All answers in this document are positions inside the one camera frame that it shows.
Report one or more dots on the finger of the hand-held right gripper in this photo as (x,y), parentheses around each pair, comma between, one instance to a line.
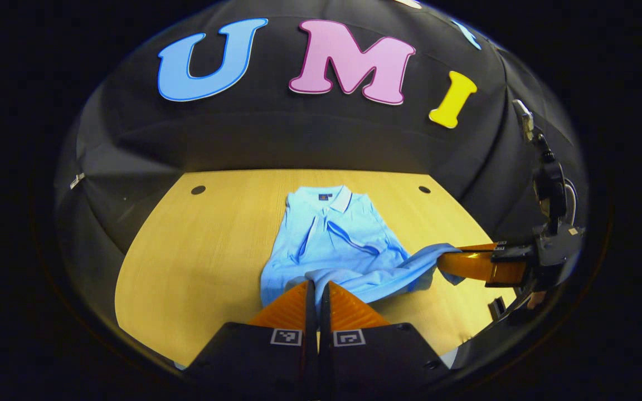
(477,266)
(480,248)

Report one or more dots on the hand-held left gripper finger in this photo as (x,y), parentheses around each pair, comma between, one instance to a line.
(311,317)
(324,317)

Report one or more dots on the light blue T-shirt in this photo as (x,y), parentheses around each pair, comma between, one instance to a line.
(343,234)

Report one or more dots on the black backdrop cloth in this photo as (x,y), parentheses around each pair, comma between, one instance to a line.
(298,133)

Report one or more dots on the small white clip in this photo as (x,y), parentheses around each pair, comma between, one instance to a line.
(77,180)

